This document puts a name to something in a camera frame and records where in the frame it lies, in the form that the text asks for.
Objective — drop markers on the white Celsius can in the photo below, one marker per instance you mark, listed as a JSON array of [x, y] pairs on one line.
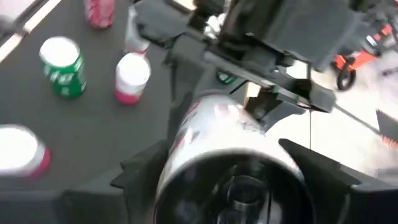
[[217, 130]]

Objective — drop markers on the green Sprite can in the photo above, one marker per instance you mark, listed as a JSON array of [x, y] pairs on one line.
[[62, 77], [226, 78]]

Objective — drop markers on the silver and pink seltzer can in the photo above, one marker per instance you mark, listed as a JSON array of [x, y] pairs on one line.
[[132, 81], [18, 149]]

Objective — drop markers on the orange shop vacuum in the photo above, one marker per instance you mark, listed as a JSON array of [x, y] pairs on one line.
[[357, 59]]

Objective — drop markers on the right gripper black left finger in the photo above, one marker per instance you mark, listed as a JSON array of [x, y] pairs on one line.
[[133, 193]]

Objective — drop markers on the black table mat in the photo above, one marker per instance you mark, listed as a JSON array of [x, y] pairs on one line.
[[93, 130]]

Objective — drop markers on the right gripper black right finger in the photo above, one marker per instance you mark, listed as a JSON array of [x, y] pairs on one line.
[[335, 199]]

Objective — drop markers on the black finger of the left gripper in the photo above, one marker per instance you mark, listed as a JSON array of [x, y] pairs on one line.
[[182, 87], [270, 109]]

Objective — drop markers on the red cola can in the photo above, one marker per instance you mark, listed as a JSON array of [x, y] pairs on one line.
[[99, 14]]

